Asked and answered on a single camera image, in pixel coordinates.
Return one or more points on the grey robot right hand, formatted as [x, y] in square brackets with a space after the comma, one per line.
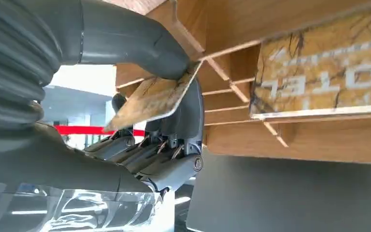
[60, 166]

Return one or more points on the clear plastic hand cover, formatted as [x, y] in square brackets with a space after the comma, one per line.
[76, 211]

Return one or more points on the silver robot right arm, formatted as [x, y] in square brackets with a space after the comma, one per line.
[9, 64]

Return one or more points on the wooden card sorting box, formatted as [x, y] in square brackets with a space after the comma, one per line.
[243, 28]

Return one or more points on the red barrier belt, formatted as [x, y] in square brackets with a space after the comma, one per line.
[83, 130]

